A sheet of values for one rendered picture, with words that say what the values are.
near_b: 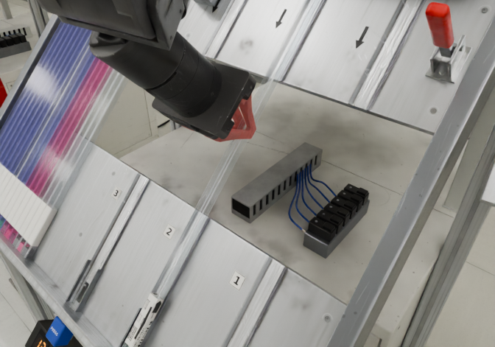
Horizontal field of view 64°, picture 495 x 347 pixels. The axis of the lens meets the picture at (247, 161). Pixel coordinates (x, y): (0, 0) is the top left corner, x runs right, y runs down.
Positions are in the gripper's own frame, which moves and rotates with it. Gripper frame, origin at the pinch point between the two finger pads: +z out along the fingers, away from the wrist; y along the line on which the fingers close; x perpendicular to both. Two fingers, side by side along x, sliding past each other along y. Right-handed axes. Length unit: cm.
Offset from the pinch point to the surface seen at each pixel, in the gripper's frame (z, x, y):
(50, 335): 0.3, 34.0, 12.2
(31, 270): -1.0, 29.6, 20.6
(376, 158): 57, -16, 5
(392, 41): 1.4, -14.7, -11.0
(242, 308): 2.2, 17.0, -9.3
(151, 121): 94, -5, 132
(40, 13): 22, -16, 123
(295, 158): 40.7, -6.0, 16.2
